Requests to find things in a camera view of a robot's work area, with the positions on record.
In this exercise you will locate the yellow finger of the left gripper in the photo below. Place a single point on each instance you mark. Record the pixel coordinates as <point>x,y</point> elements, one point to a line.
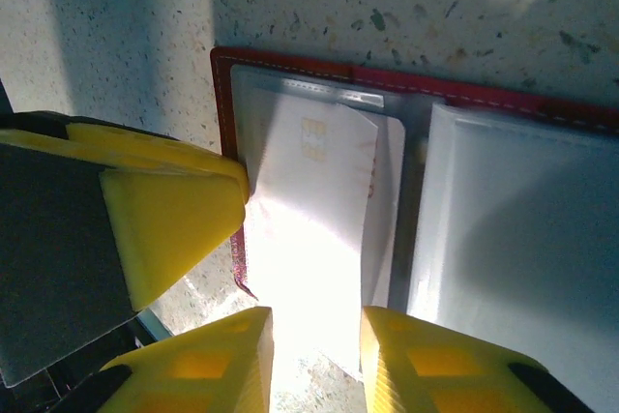
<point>174,224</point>

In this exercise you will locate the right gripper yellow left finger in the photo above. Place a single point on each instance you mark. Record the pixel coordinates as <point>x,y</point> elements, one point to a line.
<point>203,374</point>

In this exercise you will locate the white credit card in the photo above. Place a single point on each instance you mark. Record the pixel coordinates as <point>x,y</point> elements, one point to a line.
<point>314,219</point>

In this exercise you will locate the red card holder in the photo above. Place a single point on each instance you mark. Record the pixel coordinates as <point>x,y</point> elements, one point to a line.
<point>508,239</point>

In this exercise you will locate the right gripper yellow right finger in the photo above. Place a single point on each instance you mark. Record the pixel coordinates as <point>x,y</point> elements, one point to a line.
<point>445,374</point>

